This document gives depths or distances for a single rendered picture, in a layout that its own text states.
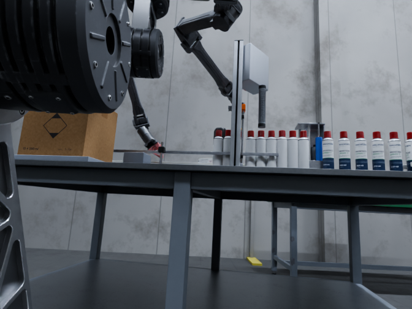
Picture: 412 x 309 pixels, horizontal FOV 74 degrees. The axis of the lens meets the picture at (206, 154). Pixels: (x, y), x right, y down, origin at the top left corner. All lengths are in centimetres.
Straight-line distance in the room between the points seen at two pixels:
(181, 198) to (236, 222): 304
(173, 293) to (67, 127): 77
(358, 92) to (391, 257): 245
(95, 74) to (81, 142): 91
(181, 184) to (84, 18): 76
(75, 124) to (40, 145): 17
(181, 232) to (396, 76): 484
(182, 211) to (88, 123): 54
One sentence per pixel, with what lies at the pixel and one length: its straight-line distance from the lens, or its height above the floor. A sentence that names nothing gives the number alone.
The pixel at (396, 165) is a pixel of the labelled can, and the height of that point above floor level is 92.
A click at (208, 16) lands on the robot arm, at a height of 146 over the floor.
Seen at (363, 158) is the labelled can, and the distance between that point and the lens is 149.
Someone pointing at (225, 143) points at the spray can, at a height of 101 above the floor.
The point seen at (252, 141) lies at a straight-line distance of 141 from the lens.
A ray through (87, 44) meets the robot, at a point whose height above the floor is 84.
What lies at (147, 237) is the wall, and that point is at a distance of 403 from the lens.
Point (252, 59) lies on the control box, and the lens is 141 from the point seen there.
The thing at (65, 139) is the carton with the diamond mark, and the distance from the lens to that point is 125.
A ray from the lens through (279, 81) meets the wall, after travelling 456.
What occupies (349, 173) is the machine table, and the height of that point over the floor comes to 82.
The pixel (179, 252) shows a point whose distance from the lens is 100.
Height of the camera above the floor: 69
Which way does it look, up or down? 11 degrees up
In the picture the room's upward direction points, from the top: 3 degrees clockwise
